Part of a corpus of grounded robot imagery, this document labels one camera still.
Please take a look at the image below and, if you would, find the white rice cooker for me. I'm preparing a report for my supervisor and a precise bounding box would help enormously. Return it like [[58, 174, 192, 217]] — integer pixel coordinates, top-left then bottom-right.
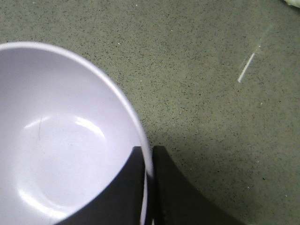
[[284, 0, 300, 8]]

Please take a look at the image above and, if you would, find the lilac plastic bowl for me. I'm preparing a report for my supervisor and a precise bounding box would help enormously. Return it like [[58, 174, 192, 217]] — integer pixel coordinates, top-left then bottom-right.
[[0, 42, 154, 225]]

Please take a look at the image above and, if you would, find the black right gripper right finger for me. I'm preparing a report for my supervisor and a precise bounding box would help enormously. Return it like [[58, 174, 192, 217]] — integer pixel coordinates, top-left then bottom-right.
[[152, 146, 243, 225]]

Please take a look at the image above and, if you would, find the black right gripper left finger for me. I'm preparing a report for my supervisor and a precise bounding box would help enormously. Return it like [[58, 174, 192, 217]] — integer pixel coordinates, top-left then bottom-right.
[[58, 146, 145, 225]]

